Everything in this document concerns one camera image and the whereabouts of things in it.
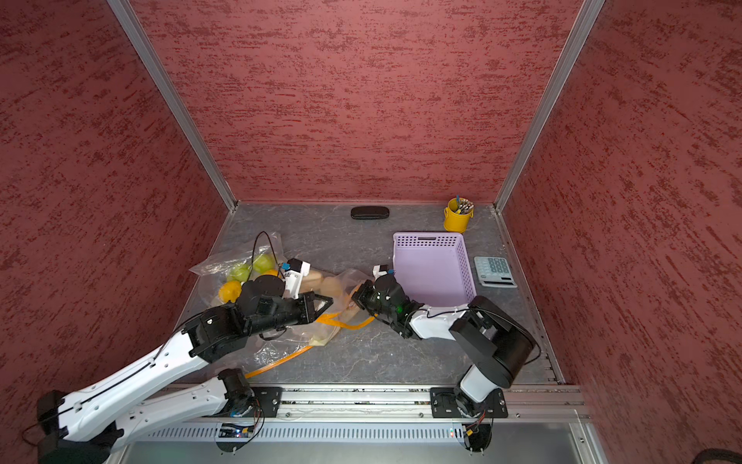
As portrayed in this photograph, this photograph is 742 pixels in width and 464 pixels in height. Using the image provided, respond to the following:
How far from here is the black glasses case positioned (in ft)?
3.80

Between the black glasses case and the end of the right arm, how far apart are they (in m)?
0.44

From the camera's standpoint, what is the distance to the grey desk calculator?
0.98m

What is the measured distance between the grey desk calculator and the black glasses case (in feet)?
1.33

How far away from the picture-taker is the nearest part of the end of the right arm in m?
0.68

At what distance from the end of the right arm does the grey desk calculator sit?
15.0 inches
